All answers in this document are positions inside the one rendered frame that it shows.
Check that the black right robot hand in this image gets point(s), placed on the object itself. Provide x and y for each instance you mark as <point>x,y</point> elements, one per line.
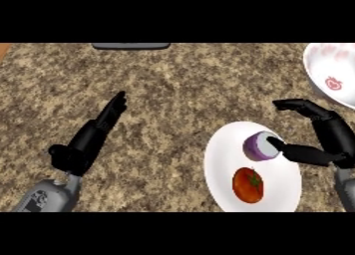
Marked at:
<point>335,136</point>

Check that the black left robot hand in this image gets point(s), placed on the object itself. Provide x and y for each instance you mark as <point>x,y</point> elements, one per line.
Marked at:
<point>89,139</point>

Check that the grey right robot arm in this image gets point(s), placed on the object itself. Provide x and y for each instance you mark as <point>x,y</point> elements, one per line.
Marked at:
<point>351,191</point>

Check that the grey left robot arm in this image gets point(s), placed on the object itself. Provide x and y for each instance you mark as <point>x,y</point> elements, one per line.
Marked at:
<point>50,196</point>

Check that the purple can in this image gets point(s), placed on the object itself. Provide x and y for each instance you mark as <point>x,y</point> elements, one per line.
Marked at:
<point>257,147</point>

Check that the white bowl with red print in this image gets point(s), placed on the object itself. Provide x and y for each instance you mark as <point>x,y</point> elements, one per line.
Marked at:
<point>339,71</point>

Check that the white plate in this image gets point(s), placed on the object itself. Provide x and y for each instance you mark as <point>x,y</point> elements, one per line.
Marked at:
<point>257,186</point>

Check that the red tomato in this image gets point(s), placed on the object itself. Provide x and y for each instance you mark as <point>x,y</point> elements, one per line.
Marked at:
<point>249,185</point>

